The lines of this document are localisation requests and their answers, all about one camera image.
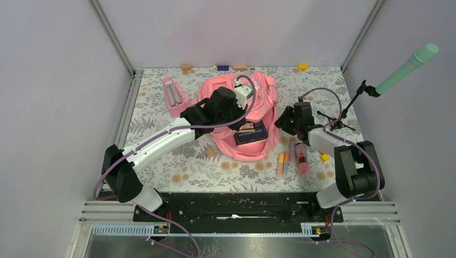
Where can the wooden block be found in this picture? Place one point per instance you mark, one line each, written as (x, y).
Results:
(186, 67)
(240, 67)

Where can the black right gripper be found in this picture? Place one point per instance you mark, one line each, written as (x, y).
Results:
(282, 122)

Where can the wooden block back centre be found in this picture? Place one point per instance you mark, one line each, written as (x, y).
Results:
(240, 67)

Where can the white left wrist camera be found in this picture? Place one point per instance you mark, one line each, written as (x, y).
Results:
(243, 93)

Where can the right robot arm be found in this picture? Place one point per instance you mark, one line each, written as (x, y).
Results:
(358, 172)

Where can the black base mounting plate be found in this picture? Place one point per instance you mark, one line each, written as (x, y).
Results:
(246, 212)

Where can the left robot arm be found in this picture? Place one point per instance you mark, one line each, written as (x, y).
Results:
(121, 167)

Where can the pink metronome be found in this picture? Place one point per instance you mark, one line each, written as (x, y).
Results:
(176, 99)

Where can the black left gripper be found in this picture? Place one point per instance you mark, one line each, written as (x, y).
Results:
(241, 113)

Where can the blue Nineteen Eighty-Four book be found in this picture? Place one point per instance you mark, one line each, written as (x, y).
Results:
(258, 133)

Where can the floral patterned table mat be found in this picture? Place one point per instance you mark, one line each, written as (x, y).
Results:
(188, 169)

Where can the mint green microphone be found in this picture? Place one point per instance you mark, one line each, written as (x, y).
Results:
(418, 59)

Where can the yellow toy block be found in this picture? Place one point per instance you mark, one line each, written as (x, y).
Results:
(303, 66)

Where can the small wooden cube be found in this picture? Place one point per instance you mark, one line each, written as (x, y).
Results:
(210, 153)

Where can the aluminium frame rail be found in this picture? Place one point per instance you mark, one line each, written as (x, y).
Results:
(131, 91)

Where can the pink student backpack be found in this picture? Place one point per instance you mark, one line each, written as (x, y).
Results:
(264, 110)

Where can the purple toy brick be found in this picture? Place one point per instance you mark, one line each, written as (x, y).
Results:
(223, 68)

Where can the wooden block back left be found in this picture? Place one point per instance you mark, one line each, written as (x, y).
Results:
(186, 67)

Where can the yellow cube near tripod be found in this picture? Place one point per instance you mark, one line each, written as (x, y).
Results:
(324, 157)

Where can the black paperback book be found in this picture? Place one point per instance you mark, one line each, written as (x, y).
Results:
(248, 127)

